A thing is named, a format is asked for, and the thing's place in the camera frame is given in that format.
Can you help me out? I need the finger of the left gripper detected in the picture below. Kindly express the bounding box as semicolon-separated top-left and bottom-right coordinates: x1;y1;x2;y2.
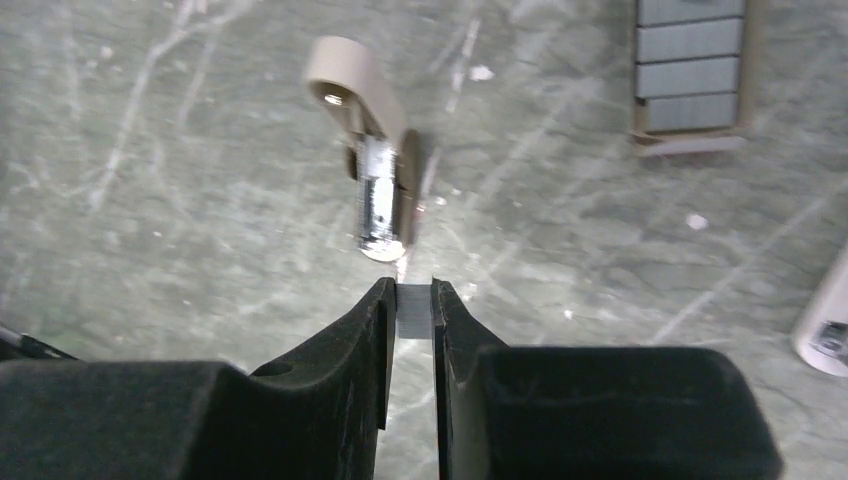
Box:
0;325;77;361

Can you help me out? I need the small beige stapler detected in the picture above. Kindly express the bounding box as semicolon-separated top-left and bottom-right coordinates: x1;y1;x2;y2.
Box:
304;36;424;263

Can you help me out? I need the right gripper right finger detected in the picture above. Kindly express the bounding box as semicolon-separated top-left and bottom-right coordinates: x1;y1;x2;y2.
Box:
431;280;783;479

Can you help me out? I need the long white stapler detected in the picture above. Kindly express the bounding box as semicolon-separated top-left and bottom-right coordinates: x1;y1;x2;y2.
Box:
791;245;847;378

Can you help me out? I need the grey staple strip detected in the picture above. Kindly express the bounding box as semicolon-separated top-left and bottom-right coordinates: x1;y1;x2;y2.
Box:
396;284;433;340

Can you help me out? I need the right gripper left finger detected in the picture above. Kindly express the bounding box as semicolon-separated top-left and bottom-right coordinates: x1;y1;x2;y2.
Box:
1;278;396;479

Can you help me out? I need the staple tray with staples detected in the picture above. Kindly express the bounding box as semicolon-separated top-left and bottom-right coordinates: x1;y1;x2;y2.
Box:
630;0;769;157

